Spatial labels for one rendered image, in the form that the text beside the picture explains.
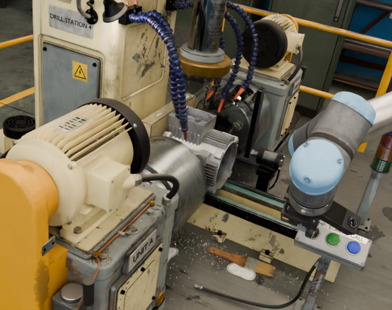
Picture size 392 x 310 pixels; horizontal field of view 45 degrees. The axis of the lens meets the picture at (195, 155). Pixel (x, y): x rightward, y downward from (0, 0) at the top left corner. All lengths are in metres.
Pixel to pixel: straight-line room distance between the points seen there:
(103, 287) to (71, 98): 0.72
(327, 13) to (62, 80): 3.26
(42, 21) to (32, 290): 0.84
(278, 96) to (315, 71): 2.72
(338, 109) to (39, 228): 0.56
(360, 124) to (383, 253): 0.85
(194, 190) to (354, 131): 0.47
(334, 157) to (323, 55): 3.65
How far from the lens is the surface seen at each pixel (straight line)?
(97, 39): 1.35
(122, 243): 0.90
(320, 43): 4.46
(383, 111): 1.12
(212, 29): 1.34
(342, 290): 1.50
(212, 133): 1.46
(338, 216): 1.05
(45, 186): 0.78
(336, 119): 0.90
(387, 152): 1.64
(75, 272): 0.91
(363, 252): 1.21
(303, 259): 1.48
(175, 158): 1.19
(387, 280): 1.61
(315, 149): 0.86
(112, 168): 0.83
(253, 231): 1.48
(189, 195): 1.18
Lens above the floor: 1.75
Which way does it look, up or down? 29 degrees down
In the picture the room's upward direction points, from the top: 9 degrees clockwise
